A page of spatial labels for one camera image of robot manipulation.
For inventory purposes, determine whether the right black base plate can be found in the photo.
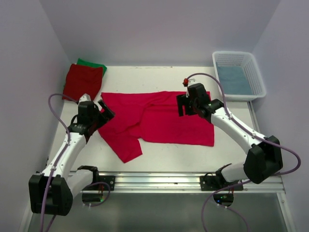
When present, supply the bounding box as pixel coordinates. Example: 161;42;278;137
199;175;244;191

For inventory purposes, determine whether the aluminium mounting rail frame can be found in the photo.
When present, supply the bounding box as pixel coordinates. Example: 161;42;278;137
19;101;296;232

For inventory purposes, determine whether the folded dark red t shirt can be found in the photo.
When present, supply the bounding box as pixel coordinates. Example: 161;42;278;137
63;64;104;100

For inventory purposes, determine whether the purple cable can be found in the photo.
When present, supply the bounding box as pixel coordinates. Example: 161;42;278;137
40;94;111;232
187;72;302;232

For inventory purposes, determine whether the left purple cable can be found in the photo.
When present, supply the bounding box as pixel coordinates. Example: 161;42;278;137
40;94;111;232

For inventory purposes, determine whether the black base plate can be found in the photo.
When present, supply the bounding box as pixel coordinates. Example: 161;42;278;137
98;175;116;191
199;175;244;191

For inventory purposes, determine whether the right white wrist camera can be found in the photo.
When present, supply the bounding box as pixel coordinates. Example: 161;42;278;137
183;78;196;98

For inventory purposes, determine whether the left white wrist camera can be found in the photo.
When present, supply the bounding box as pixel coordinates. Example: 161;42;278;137
78;94;91;104

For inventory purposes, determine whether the white plastic mesh basket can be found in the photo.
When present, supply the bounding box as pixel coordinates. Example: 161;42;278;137
212;51;267;102

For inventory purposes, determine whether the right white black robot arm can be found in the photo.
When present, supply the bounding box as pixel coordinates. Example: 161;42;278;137
176;83;283;190

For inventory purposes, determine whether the blue t shirt in basket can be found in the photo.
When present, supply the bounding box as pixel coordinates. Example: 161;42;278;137
217;66;253;95

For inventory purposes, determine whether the folded green t shirt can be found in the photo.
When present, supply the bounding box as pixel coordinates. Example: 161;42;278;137
76;58;107;75

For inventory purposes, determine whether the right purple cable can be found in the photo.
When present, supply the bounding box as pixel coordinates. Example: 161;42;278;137
187;72;302;232

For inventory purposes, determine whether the crimson pink t shirt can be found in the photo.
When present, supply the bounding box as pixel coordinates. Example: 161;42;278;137
98;91;215;163

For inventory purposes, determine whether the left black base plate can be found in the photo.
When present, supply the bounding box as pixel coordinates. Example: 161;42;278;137
98;175;116;191

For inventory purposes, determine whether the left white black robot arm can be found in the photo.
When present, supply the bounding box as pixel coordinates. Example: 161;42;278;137
28;96;114;216

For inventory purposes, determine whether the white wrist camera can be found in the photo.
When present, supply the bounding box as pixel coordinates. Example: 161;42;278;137
78;94;91;104
183;78;196;98

